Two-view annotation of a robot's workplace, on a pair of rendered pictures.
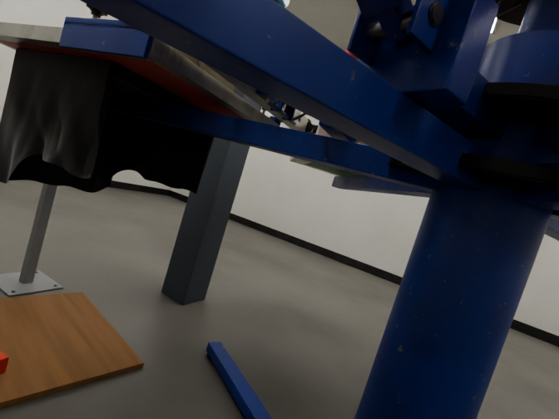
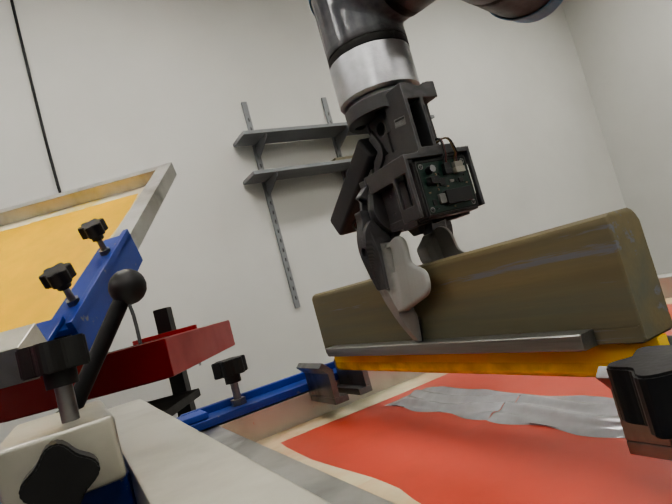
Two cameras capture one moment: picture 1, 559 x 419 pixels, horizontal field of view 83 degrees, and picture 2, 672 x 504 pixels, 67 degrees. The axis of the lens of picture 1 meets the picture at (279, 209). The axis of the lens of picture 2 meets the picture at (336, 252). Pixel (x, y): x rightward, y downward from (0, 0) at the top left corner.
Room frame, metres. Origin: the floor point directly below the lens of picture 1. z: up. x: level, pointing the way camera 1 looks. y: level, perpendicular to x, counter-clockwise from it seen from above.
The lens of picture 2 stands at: (1.21, -0.04, 1.11)
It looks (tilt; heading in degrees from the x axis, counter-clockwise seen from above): 4 degrees up; 126
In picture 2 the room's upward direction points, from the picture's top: 15 degrees counter-clockwise
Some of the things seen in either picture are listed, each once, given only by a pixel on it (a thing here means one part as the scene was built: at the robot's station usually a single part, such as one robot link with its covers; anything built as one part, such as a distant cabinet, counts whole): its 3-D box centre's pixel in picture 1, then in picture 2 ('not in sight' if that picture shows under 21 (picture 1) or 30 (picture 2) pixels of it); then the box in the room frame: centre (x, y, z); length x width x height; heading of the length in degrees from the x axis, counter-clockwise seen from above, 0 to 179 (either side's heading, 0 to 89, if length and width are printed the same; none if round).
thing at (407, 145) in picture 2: not in sight; (405, 165); (1.02, 0.37, 1.20); 0.09 x 0.08 x 0.12; 155
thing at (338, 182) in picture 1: (376, 183); not in sight; (1.25, -0.33, 0.90); 1.24 x 0.06 x 0.06; 5
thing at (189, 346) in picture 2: not in sight; (131, 362); (-0.18, 0.78, 1.06); 0.61 x 0.46 x 0.12; 125
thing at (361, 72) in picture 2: not in sight; (379, 84); (1.01, 0.38, 1.28); 0.08 x 0.08 x 0.05
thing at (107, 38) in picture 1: (111, 41); (300, 403); (0.72, 0.47, 0.98); 0.30 x 0.05 x 0.07; 65
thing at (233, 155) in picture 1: (211, 198); not in sight; (1.81, 0.39, 0.60); 0.18 x 0.18 x 1.20; 62
